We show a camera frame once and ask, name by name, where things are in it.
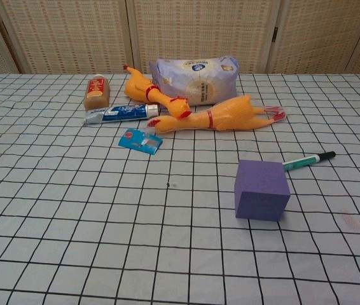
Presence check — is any purple foam cube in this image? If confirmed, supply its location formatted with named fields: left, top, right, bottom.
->
left=234, top=159, right=291, bottom=220

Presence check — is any green black marker pen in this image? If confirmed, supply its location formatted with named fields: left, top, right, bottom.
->
left=282, top=151, right=336, bottom=172

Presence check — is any small blue card packet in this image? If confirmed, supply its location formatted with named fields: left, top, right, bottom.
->
left=118, top=128, right=164, bottom=156

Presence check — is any yellow rubber chicken toy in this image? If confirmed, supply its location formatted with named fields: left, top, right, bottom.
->
left=146, top=94, right=287, bottom=133
left=122, top=65, right=192, bottom=121

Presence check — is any blue white toothpaste tube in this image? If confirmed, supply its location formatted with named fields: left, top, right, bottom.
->
left=83, top=104, right=160, bottom=127

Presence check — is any lavender white soft package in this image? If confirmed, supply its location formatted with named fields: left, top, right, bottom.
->
left=149, top=56, right=240, bottom=107

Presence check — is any brown drink bottle red label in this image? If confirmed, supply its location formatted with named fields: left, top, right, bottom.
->
left=83, top=74, right=111, bottom=111

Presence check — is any checked white tablecloth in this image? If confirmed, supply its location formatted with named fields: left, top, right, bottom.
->
left=0, top=73, right=360, bottom=305

